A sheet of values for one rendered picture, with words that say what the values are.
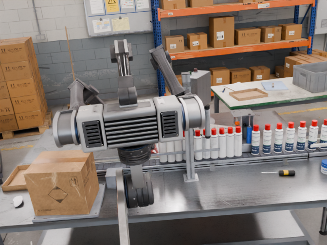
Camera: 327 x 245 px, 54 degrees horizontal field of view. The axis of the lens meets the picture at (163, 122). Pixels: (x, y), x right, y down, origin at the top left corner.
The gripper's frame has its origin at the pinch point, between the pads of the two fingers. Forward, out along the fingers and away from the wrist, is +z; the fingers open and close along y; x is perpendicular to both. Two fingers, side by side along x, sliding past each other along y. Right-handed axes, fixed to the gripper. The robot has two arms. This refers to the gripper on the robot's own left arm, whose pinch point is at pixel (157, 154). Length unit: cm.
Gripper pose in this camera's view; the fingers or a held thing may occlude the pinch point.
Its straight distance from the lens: 210.0
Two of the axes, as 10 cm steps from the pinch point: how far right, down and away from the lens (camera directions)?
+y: -0.4, -4.1, 9.1
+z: 6.6, 6.7, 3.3
